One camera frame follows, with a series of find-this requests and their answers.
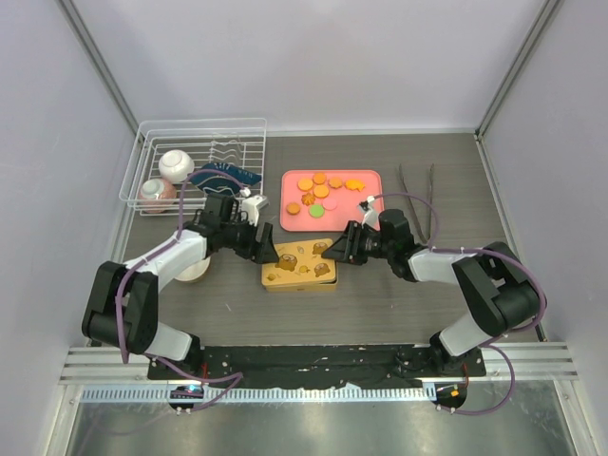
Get silver tin lid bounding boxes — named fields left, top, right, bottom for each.
left=261, top=238, right=338, bottom=284

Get white bowl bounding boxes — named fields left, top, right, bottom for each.
left=175, top=258, right=210, bottom=283

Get orange round cookie middle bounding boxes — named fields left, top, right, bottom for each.
left=313, top=184, right=330, bottom=199

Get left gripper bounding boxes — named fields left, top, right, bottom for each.
left=221, top=214, right=279, bottom=264

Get blue patterned plate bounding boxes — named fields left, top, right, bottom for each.
left=189, top=162, right=262, bottom=196

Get orange round cookie left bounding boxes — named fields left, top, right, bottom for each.
left=286, top=202, right=301, bottom=216

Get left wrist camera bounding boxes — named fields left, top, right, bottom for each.
left=237, top=188, right=269, bottom=227

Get orange cookie upper left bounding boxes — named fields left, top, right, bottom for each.
left=297, top=178, right=314, bottom=192

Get orange swirl cookie left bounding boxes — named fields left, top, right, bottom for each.
left=301, top=193, right=315, bottom=206

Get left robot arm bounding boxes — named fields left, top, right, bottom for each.
left=82, top=195, right=278, bottom=379

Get orange round cookie top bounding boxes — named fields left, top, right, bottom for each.
left=313, top=172, right=327, bottom=185

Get pink cup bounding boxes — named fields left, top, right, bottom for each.
left=139, top=178, right=177, bottom=214

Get pink round cookie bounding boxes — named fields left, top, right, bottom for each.
left=322, top=198, right=337, bottom=211

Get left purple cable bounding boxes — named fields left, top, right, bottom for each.
left=115, top=169, right=253, bottom=381

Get pink tray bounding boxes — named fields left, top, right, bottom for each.
left=279, top=169, right=382, bottom=232

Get gold cookie tin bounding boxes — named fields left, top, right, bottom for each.
left=262, top=278, right=337, bottom=292

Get purple cable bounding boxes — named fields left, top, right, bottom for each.
left=115, top=169, right=253, bottom=381
left=365, top=193, right=547, bottom=416

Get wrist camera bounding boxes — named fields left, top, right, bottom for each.
left=357, top=196, right=379, bottom=230
left=237, top=188, right=269, bottom=227

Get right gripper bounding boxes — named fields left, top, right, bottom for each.
left=322, top=220, right=394, bottom=266

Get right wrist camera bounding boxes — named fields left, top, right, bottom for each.
left=357, top=196, right=379, bottom=230

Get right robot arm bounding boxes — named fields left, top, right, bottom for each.
left=322, top=209, right=546, bottom=375

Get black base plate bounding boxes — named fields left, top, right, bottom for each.
left=147, top=344, right=486, bottom=390

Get orange scalloped cookie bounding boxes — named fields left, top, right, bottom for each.
left=344, top=179, right=366, bottom=192

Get white wire dish rack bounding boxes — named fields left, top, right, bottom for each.
left=119, top=118, right=267, bottom=216

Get orange round cookie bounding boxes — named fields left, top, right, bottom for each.
left=313, top=172, right=327, bottom=185
left=313, top=184, right=330, bottom=199
left=286, top=202, right=301, bottom=216

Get metal tongs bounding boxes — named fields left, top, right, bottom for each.
left=397, top=163, right=435, bottom=243

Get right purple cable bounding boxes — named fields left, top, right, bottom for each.
left=365, top=193, right=547, bottom=416

